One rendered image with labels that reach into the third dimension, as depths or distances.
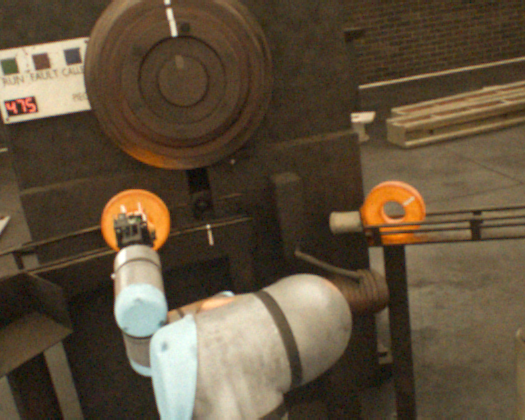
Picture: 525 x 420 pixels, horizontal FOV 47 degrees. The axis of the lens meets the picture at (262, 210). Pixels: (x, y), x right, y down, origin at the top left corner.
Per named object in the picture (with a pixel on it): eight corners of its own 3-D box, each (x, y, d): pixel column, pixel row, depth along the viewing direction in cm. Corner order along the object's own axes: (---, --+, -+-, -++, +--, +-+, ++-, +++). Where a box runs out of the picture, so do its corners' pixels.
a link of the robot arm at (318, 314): (370, 253, 68) (223, 285, 131) (271, 289, 64) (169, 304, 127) (405, 352, 67) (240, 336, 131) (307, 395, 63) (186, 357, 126)
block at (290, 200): (277, 250, 181) (266, 173, 173) (303, 244, 182) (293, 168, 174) (285, 263, 171) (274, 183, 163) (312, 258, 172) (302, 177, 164)
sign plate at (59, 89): (6, 122, 160) (-14, 53, 155) (104, 105, 164) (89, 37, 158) (4, 123, 158) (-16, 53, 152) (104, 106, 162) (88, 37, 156)
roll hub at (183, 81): (136, 145, 150) (111, 28, 141) (246, 125, 154) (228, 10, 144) (136, 149, 145) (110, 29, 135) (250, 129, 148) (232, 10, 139)
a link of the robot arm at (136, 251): (165, 287, 122) (117, 298, 121) (163, 272, 126) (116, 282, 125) (156, 253, 117) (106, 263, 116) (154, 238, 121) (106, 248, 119)
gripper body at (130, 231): (146, 205, 130) (150, 237, 120) (154, 236, 135) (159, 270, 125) (111, 212, 129) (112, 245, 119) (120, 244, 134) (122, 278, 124)
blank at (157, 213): (93, 199, 139) (92, 202, 136) (159, 181, 141) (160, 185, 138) (113, 259, 144) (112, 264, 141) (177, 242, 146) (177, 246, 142)
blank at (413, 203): (392, 245, 163) (389, 251, 160) (354, 202, 163) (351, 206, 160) (438, 214, 155) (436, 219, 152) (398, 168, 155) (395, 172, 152)
